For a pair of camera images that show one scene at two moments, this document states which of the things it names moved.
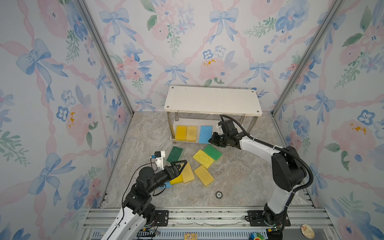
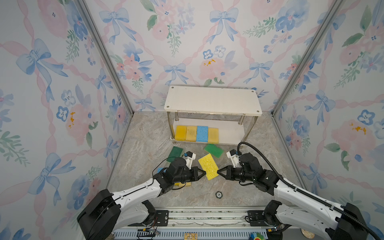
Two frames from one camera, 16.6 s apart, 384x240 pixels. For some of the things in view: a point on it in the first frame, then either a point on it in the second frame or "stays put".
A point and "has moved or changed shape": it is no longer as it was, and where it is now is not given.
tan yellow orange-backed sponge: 191,132 stays put
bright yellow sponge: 181,132 stays put
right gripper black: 213,141 to 229,172
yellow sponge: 205,175 has moved or changed shape
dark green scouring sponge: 174,154 stays put
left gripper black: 175,172 to 194,176
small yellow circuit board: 190,236 stays put
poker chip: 218,194 stays put
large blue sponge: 206,132 has moved or changed shape
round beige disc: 307,231 stays put
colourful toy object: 256,236 stays put
